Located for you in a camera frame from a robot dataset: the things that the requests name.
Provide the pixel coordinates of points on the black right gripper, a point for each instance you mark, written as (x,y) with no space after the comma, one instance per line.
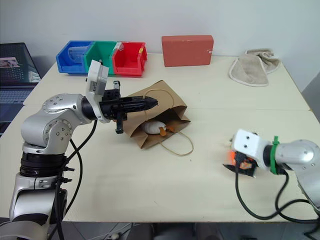
(240,158)

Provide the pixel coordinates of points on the red plastic storage bin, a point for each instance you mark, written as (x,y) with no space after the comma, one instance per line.
(126,62)

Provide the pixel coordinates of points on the blue plastic storage bin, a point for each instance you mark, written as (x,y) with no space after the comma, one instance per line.
(65,62)

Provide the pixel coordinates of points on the white duck plush toy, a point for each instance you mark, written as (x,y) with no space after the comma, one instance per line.
(153,127)

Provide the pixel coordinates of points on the green plastic storage bin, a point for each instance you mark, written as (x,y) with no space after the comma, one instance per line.
(100,50)

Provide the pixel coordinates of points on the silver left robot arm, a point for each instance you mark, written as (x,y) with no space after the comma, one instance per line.
(50,125)

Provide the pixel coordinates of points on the beige towel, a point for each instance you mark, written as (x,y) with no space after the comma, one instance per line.
(252,70)

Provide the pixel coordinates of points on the brown paper bag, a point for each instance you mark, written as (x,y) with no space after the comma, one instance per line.
(175,110)

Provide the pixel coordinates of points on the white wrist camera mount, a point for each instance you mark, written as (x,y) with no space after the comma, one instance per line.
(247,145)
(96,77)

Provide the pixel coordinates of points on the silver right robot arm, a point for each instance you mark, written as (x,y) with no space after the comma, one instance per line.
(300,155)

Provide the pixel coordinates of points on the black object under table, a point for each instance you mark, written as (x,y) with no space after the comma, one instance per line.
(313,233)

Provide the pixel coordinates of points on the brick red rectangular box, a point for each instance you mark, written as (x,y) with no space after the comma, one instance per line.
(187,50)

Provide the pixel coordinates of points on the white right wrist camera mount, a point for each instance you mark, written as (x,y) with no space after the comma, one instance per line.
(247,145)

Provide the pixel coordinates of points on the clear plastic cup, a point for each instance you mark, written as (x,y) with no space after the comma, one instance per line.
(76,53)

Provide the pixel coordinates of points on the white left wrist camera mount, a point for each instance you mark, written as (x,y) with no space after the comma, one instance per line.
(96,77)

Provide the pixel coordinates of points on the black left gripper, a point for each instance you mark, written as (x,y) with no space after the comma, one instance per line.
(112,105)

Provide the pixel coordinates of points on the clear plastic wrapper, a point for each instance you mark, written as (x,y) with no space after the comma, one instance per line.
(120,46)

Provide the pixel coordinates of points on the open laptop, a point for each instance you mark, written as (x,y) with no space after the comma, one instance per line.
(15,82)

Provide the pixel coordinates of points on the small yellow item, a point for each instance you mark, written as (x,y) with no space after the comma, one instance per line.
(140,50)

